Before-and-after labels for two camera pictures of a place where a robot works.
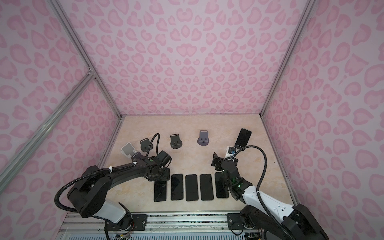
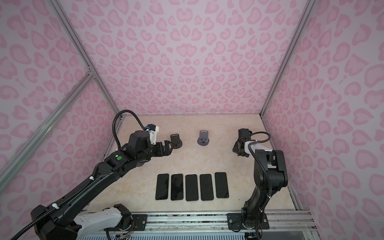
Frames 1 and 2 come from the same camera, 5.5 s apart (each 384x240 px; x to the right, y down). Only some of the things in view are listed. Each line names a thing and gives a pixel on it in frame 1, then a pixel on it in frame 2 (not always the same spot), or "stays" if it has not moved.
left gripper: x=166 y=176 → x=162 y=152
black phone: x=221 y=192 stays
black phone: x=206 y=188 stays
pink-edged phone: x=191 y=188 stays
